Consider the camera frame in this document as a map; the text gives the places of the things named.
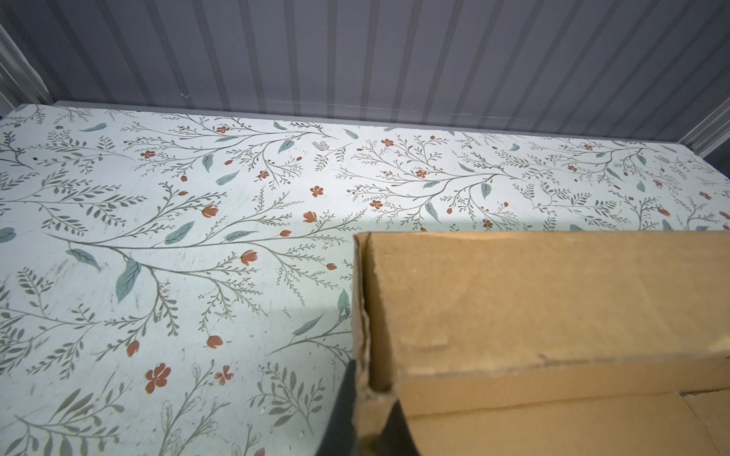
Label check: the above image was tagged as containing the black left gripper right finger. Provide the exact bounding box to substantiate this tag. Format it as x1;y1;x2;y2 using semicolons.
376;401;419;456

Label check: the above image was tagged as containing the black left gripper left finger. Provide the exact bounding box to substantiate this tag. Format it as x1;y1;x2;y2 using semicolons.
316;361;357;456

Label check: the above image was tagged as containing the brown cardboard box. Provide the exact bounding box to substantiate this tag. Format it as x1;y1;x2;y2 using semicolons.
352;231;729;455

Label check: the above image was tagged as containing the aluminium right corner post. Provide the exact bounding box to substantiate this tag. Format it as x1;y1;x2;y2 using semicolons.
679;99;730;159

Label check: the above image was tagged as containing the aluminium frame corner post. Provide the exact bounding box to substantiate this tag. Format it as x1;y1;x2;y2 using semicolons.
0;27;54;118

